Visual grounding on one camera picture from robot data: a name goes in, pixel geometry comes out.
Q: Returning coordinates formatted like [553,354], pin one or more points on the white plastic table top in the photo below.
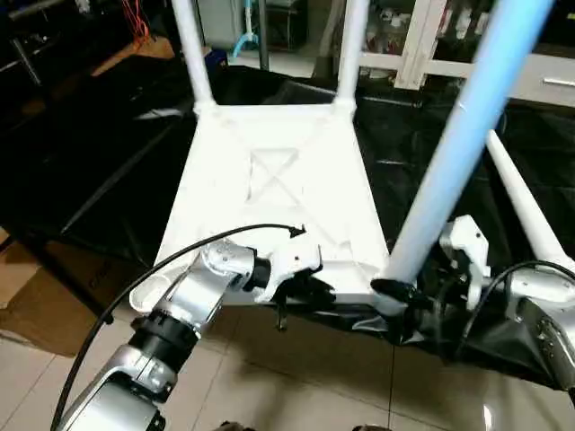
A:
[278,180]

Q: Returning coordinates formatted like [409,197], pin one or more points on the white drawer unit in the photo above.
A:
[548,81]

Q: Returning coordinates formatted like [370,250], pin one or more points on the black mat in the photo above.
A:
[108,162]

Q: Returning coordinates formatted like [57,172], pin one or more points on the white glass-door cabinet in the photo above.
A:
[422,45]

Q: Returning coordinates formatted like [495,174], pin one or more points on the blue box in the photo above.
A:
[216,58]

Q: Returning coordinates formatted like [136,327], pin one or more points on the teal and white pole tool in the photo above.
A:
[247,40]

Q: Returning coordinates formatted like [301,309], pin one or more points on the dark metal stand pole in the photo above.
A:
[263,36]

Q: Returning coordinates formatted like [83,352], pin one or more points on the brown cardboard box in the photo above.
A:
[31,296]

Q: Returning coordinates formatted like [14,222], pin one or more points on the grey metal post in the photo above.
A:
[29,58]

